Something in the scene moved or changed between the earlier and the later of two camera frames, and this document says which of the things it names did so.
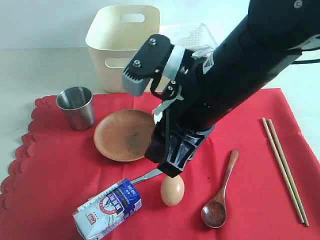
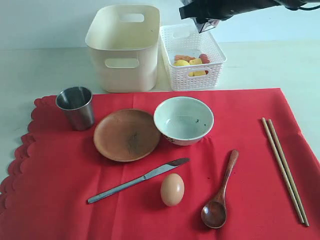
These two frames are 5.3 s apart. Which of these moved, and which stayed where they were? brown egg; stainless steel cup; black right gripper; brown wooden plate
Moved: black right gripper
Stayed: brown wooden plate; brown egg; stainless steel cup
